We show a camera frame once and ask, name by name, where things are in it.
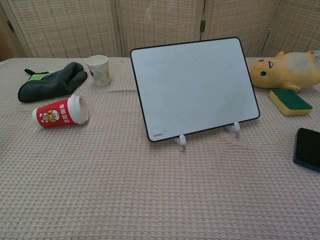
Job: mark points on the black board eraser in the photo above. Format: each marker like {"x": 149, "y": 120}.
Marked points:
{"x": 308, "y": 149}

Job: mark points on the white plastic board stand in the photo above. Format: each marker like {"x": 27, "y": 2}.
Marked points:
{"x": 181, "y": 143}

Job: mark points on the beige waffle tablecloth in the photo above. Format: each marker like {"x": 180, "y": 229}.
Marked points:
{"x": 125, "y": 180}

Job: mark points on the white paper cup green print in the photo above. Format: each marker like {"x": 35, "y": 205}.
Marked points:
{"x": 98, "y": 71}

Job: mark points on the woven rattan folding screen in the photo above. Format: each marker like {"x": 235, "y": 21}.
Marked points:
{"x": 155, "y": 25}

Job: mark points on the red cup with white lid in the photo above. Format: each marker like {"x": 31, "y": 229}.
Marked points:
{"x": 61, "y": 113}

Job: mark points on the dark grey oven mitt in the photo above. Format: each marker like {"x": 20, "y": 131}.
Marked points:
{"x": 50, "y": 83}

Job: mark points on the yellow sponge green scouring pad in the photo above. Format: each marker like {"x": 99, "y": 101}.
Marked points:
{"x": 291, "y": 102}

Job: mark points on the yellow plush toy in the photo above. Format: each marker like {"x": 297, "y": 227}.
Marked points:
{"x": 285, "y": 71}

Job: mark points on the white board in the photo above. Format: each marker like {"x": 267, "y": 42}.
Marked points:
{"x": 192, "y": 90}

